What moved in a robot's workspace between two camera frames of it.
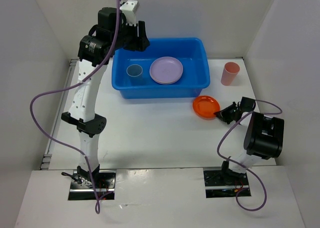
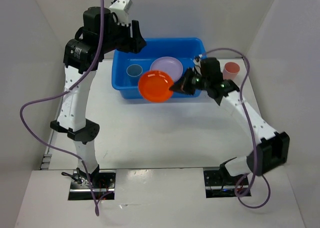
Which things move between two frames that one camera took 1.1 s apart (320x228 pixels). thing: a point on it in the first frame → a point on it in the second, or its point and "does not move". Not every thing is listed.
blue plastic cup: [135, 72] does not move
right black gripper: [223, 117] → [183, 85]
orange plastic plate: [204, 106] → [153, 86]
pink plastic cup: [229, 72] does not move
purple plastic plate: [166, 69] does not move
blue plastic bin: [170, 68] does not move
